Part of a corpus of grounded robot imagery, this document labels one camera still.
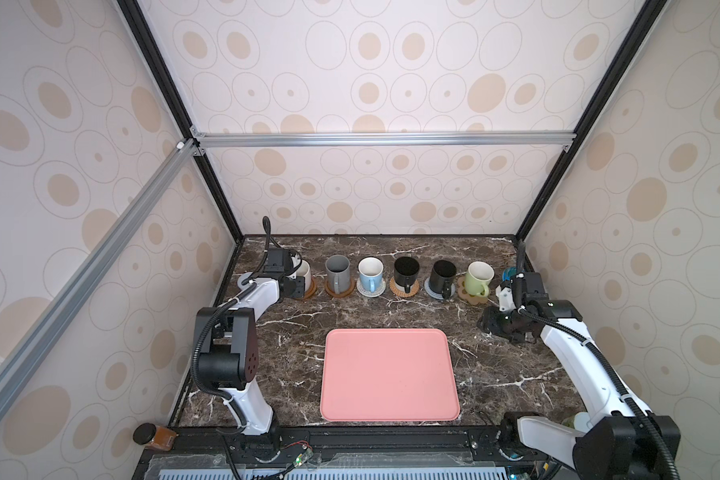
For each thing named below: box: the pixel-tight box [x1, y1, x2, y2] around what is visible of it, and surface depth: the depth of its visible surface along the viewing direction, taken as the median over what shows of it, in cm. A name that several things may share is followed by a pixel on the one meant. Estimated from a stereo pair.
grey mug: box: [325, 254, 351, 294], surface depth 99 cm
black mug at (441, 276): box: [429, 259, 457, 300], surface depth 100 cm
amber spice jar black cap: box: [133, 422, 177, 451], surface depth 70 cm
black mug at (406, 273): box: [394, 256, 420, 294], surface depth 99 cm
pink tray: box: [320, 328, 460, 421], surface depth 88 cm
